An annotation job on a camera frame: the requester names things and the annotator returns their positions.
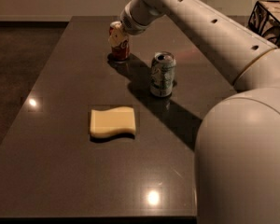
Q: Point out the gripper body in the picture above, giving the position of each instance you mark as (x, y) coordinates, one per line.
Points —
(130, 22)

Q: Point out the red coke can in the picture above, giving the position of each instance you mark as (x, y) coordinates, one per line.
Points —
(122, 52)

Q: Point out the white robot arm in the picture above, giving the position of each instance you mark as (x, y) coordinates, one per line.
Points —
(237, 151)

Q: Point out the white green soda can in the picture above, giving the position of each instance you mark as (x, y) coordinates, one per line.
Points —
(162, 74)

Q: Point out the yellow sponge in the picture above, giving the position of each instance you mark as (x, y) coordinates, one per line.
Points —
(112, 122)

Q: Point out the black wire basket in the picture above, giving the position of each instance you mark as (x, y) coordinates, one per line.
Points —
(265, 20)

